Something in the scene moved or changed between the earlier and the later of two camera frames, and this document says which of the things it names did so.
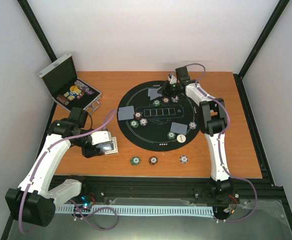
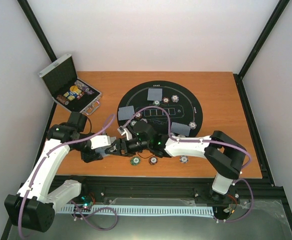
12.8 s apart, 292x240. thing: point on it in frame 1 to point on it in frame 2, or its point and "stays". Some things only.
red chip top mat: (166, 100) stays
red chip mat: (137, 115) stays
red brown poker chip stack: (153, 160) stays
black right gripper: (164, 88) to (118, 150)
